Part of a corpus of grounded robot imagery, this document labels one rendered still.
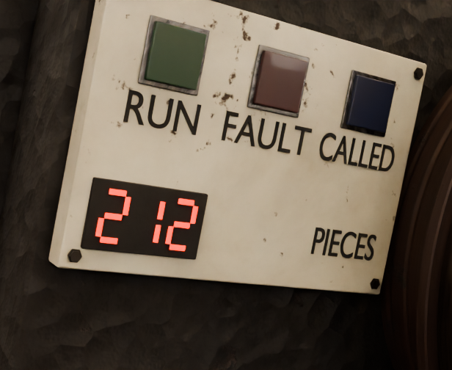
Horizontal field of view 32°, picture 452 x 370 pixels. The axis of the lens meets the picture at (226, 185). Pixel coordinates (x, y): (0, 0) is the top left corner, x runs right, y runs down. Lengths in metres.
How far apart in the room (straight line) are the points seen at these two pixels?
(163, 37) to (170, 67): 0.02
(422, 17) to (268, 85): 0.17
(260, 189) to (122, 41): 0.14
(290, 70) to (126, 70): 0.12
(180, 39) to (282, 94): 0.08
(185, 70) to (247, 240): 0.13
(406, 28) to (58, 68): 0.27
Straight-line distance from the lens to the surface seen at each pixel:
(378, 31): 0.62
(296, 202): 0.56
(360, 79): 0.58
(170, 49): 0.50
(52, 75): 0.52
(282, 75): 0.54
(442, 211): 0.56
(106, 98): 0.49
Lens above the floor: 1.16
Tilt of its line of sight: 3 degrees down
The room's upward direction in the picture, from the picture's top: 11 degrees clockwise
